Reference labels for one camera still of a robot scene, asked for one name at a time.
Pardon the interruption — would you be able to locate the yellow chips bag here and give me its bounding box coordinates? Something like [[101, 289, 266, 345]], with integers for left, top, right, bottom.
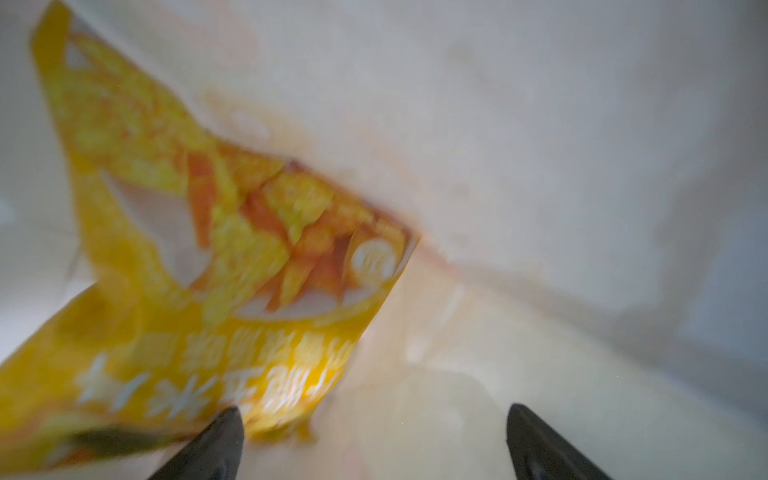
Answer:
[[1, 1, 418, 475]]

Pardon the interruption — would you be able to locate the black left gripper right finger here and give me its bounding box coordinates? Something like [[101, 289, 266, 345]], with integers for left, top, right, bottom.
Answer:
[[506, 403, 611, 480]]

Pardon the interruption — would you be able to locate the floral paper gift bag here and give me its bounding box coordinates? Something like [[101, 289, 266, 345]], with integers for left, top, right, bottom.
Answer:
[[1, 1, 767, 479]]

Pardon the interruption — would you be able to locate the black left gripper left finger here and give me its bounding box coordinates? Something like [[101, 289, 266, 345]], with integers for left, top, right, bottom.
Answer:
[[148, 407, 245, 480]]

